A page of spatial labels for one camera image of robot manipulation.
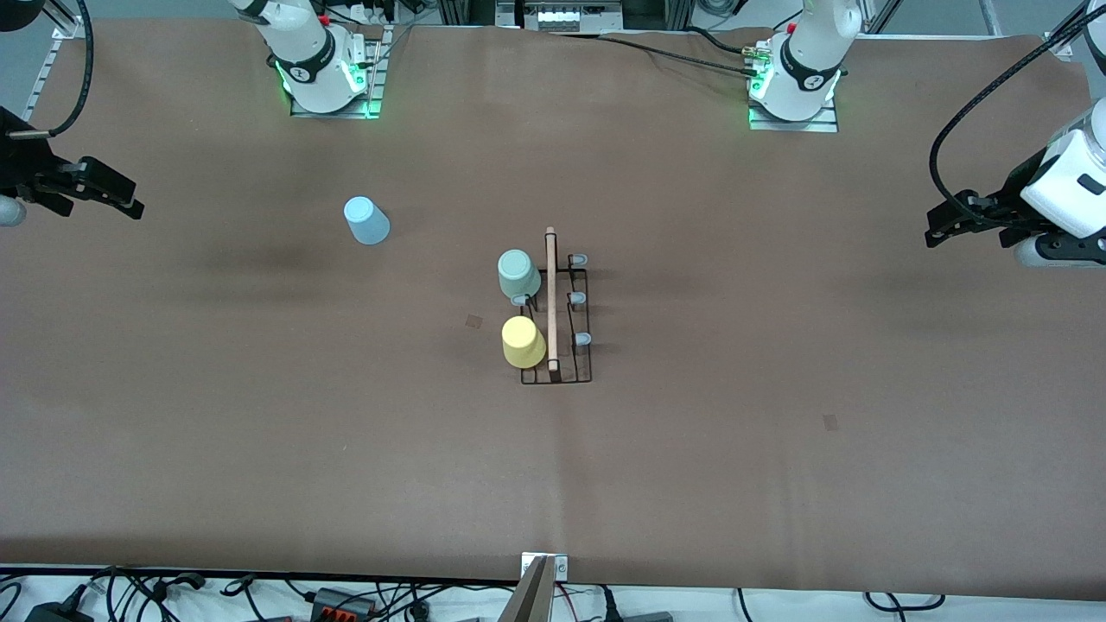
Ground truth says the black wire cup holder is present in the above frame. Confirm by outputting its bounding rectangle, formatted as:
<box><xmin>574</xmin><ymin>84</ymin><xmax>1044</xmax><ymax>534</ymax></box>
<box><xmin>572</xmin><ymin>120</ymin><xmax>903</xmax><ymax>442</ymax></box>
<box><xmin>508</xmin><ymin>226</ymin><xmax>594</xmax><ymax>386</ymax></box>

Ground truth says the pale green plastic cup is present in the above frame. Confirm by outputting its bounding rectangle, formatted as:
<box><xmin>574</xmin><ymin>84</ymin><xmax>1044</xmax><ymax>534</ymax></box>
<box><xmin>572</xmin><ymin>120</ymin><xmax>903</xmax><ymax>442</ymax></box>
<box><xmin>497</xmin><ymin>249</ymin><xmax>543</xmax><ymax>301</ymax></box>

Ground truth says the yellow plastic cup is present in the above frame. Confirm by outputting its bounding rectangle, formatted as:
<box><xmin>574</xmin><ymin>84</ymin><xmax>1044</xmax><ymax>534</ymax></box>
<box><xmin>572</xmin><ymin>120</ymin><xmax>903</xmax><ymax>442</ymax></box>
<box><xmin>501</xmin><ymin>315</ymin><xmax>548</xmax><ymax>371</ymax></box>

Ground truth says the light blue plastic cup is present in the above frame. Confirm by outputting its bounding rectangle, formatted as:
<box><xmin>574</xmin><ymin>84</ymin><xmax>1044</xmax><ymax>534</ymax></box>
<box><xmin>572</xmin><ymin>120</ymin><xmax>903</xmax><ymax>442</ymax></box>
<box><xmin>343</xmin><ymin>196</ymin><xmax>391</xmax><ymax>246</ymax></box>

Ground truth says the aluminium corner profile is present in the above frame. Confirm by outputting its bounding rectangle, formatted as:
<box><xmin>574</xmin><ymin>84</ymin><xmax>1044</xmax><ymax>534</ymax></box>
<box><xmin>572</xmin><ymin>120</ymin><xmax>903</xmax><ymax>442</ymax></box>
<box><xmin>1041</xmin><ymin>22</ymin><xmax>1081</xmax><ymax>63</ymax></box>

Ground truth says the white power strip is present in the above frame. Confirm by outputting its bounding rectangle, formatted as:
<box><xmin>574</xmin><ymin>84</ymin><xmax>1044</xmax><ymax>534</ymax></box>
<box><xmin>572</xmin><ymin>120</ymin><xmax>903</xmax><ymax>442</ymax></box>
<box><xmin>348</xmin><ymin>0</ymin><xmax>409</xmax><ymax>27</ymax></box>

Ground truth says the black power adapter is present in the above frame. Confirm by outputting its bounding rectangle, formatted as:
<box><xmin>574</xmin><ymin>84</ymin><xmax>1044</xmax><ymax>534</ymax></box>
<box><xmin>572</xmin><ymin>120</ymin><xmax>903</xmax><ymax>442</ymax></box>
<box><xmin>24</xmin><ymin>596</ymin><xmax>94</xmax><ymax>622</ymax></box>

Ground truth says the black orange connector box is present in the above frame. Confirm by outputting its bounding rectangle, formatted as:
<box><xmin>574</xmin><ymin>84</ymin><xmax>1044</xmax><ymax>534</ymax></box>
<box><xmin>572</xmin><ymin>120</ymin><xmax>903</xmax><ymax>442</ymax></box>
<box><xmin>309</xmin><ymin>587</ymin><xmax>378</xmax><ymax>622</ymax></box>

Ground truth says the brown table cover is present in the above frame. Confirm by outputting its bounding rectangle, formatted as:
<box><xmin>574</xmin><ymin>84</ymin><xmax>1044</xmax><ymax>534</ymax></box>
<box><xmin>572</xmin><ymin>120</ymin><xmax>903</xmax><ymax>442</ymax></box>
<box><xmin>0</xmin><ymin>19</ymin><xmax>1106</xmax><ymax>601</ymax></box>

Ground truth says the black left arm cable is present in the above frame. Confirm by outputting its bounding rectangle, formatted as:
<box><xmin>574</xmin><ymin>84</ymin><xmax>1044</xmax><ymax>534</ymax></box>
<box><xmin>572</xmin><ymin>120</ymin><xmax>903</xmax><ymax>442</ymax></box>
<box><xmin>928</xmin><ymin>0</ymin><xmax>1095</xmax><ymax>213</ymax></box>

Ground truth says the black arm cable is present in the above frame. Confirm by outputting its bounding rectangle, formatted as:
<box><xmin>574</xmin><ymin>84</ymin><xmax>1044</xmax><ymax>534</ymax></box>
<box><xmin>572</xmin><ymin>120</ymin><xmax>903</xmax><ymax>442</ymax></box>
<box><xmin>4</xmin><ymin>0</ymin><xmax>94</xmax><ymax>141</ymax></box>
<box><xmin>928</xmin><ymin>0</ymin><xmax>1095</xmax><ymax>213</ymax></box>

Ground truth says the aluminium edge rail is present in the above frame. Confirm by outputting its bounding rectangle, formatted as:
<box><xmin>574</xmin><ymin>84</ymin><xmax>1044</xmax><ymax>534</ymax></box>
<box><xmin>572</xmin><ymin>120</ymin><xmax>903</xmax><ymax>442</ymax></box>
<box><xmin>19</xmin><ymin>0</ymin><xmax>89</xmax><ymax>124</ymax></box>

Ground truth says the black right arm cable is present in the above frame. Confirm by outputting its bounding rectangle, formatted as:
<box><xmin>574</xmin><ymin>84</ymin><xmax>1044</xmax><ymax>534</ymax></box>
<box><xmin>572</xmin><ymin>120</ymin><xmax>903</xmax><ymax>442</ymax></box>
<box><xmin>4</xmin><ymin>0</ymin><xmax>94</xmax><ymax>141</ymax></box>

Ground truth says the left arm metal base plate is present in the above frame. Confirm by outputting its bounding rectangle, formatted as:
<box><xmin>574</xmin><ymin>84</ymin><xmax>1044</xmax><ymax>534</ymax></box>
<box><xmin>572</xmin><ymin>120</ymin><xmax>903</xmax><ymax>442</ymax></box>
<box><xmin>747</xmin><ymin>97</ymin><xmax>840</xmax><ymax>133</ymax></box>

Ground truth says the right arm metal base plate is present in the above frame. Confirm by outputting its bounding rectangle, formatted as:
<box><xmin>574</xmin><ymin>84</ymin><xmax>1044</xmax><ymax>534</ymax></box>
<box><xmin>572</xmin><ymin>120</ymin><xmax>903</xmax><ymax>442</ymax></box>
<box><xmin>289</xmin><ymin>24</ymin><xmax>387</xmax><ymax>120</ymax></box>

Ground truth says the short black table cable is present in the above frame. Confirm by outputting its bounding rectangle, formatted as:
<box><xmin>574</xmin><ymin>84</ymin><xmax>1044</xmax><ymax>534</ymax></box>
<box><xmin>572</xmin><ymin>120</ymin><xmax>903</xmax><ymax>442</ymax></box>
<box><xmin>687</xmin><ymin>24</ymin><xmax>761</xmax><ymax>58</ymax></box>

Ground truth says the long black table cable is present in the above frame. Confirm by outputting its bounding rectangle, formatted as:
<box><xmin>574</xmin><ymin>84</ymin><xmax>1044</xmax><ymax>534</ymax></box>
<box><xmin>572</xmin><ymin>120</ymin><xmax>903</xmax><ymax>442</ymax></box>
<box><xmin>553</xmin><ymin>30</ymin><xmax>766</xmax><ymax>79</ymax></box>

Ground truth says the black looped floor cable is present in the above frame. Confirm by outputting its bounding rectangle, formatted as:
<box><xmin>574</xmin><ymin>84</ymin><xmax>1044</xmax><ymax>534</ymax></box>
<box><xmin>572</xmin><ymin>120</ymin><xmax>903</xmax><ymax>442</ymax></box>
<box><xmin>864</xmin><ymin>591</ymin><xmax>948</xmax><ymax>615</ymax></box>

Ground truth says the white socket strip on frame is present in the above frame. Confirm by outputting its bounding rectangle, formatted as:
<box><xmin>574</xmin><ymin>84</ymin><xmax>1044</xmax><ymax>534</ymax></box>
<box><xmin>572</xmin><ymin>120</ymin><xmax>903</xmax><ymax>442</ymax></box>
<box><xmin>517</xmin><ymin>0</ymin><xmax>625</xmax><ymax>31</ymax></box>

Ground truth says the grey camera support beam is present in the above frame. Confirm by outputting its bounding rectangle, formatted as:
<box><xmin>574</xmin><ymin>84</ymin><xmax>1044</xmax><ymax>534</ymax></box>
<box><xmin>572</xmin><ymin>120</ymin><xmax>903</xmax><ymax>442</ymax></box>
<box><xmin>497</xmin><ymin>556</ymin><xmax>556</xmax><ymax>622</ymax></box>

